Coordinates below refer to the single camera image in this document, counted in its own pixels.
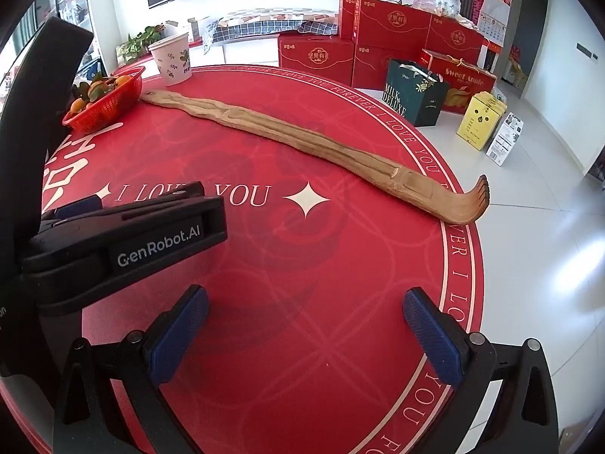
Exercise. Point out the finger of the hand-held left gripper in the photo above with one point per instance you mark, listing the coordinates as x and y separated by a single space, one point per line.
78 208

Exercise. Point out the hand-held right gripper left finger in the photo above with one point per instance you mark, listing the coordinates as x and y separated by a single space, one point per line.
179 335

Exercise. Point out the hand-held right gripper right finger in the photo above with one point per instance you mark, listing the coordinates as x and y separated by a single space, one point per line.
432 335

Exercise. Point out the red plastic basket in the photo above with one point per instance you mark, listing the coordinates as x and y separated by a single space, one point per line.
106 108

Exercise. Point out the pile of leafy tangerines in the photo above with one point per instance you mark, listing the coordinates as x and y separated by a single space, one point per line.
97 89

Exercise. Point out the long wooden back scratcher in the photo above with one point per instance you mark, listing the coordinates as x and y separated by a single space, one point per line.
293 137

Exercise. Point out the floral white paper cup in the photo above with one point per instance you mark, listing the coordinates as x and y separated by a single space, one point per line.
170 59

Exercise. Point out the green potted plant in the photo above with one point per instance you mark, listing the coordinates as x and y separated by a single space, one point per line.
142 38

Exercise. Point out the white printed carton box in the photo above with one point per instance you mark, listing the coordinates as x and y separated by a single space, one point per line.
505 139

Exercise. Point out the white low cabinet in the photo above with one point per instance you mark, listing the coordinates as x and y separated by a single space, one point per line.
250 52

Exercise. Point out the small white carton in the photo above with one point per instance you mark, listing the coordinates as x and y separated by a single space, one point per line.
197 28

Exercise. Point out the yellow carton box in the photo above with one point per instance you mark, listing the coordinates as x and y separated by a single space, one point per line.
479 123

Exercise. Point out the blue checkered cloth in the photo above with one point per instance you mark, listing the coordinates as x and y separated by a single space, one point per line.
246 28

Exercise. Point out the dark green gift bag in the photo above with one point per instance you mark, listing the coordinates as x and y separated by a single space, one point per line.
416 99

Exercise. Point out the red gift box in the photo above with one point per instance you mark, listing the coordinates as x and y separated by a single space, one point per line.
383 68
347 16
456 38
314 59
392 21

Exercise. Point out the white calendar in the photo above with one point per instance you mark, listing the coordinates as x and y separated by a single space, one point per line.
494 14

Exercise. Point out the black wall switch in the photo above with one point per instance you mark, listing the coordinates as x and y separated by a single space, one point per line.
584 50

